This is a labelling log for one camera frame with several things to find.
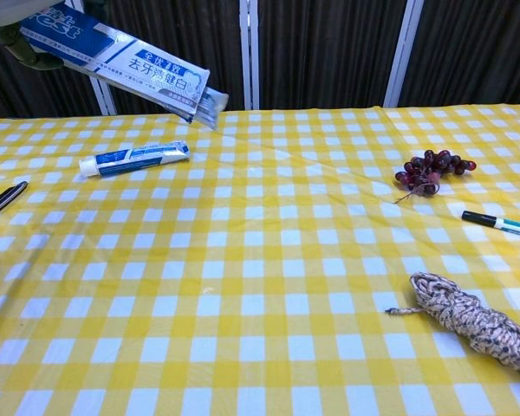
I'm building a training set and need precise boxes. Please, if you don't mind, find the yellow white checkered tablecloth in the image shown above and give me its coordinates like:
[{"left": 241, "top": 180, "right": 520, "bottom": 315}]
[{"left": 0, "top": 102, "right": 520, "bottom": 416}]

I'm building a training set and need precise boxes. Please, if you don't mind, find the blue white toothpaste tube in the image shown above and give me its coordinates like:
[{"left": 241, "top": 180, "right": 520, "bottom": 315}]
[{"left": 78, "top": 144, "right": 191, "bottom": 178}]

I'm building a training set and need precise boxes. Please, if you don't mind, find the dark red grape bunch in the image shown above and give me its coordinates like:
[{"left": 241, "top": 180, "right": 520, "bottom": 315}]
[{"left": 393, "top": 149, "right": 478, "bottom": 205}]

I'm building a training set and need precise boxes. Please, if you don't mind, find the steel spoon with black handle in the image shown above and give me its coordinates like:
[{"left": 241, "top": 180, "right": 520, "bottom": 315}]
[{"left": 0, "top": 180, "right": 29, "bottom": 224}]

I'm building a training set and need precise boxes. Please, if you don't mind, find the dark pleated partition panel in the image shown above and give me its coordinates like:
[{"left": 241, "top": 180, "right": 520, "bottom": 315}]
[
  {"left": 257, "top": 0, "right": 412, "bottom": 110},
  {"left": 82, "top": 0, "right": 246, "bottom": 117},
  {"left": 0, "top": 25, "right": 101, "bottom": 126},
  {"left": 397, "top": 0, "right": 520, "bottom": 107}
]

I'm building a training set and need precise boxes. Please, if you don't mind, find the blue white toothpaste box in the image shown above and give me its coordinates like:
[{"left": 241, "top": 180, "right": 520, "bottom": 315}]
[{"left": 19, "top": 6, "right": 211, "bottom": 126}]

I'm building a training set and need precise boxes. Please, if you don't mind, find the white partition post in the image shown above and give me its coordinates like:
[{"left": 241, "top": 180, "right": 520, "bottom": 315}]
[
  {"left": 81, "top": 73, "right": 119, "bottom": 117},
  {"left": 238, "top": 0, "right": 262, "bottom": 111},
  {"left": 382, "top": 0, "right": 426, "bottom": 108}
]

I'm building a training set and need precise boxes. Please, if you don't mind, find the beige speckled rope bundle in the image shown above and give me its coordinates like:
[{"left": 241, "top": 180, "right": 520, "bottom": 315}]
[{"left": 384, "top": 271, "right": 520, "bottom": 393}]

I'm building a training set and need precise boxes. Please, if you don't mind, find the white green marker pen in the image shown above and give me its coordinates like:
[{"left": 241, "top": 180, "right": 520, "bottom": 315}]
[{"left": 461, "top": 210, "right": 520, "bottom": 240}]

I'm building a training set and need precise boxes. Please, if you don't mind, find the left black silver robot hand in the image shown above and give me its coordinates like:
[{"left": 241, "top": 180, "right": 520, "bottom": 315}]
[{"left": 0, "top": 0, "right": 65, "bottom": 71}]

